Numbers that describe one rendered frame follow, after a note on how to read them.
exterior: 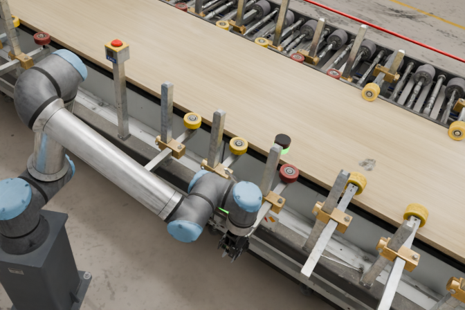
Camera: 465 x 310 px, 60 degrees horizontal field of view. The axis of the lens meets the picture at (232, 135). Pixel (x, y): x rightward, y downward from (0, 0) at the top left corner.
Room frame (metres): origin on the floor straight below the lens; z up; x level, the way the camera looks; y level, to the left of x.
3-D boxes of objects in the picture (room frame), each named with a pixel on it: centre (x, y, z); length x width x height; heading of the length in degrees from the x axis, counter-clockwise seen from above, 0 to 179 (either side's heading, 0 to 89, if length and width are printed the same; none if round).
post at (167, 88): (1.25, 0.29, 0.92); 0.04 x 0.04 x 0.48; 64
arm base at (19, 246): (0.82, 0.77, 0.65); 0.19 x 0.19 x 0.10
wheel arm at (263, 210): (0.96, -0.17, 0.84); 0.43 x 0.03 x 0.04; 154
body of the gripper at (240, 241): (0.74, -0.07, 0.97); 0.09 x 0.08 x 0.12; 153
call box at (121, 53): (1.37, 0.52, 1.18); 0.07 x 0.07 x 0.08; 64
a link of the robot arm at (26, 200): (0.83, 0.77, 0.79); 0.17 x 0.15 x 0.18; 164
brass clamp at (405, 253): (0.81, -0.63, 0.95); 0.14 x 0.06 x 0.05; 64
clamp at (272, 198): (1.03, -0.18, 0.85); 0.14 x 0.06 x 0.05; 64
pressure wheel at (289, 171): (1.14, -0.26, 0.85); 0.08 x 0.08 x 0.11
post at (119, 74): (1.37, 0.52, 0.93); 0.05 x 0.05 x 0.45; 64
